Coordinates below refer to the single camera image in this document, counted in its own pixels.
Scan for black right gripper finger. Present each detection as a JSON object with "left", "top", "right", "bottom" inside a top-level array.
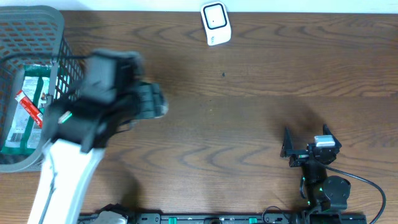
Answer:
[
  {"left": 322, "top": 124, "right": 333, "bottom": 136},
  {"left": 280, "top": 128, "right": 308, "bottom": 158}
]

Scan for red white snack stick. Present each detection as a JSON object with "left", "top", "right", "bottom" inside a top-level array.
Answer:
[{"left": 15, "top": 90, "right": 43, "bottom": 128}]

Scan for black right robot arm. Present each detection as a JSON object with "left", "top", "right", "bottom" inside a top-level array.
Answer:
[{"left": 280, "top": 125, "right": 351, "bottom": 212}]

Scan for grey plastic basket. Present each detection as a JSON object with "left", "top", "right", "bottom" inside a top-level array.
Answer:
[{"left": 1, "top": 6, "right": 83, "bottom": 173}]

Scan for white barcode scanner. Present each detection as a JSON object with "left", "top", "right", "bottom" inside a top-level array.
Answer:
[{"left": 200, "top": 1, "right": 232, "bottom": 46}]

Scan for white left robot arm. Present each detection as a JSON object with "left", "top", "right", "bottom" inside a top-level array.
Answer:
[{"left": 28, "top": 49, "right": 169, "bottom": 223}]

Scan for green white snack bag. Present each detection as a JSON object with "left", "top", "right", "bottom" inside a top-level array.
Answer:
[{"left": 1, "top": 65, "right": 51, "bottom": 156}]

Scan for black mounting rail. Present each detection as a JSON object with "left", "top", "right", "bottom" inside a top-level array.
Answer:
[{"left": 127, "top": 213, "right": 366, "bottom": 224}]

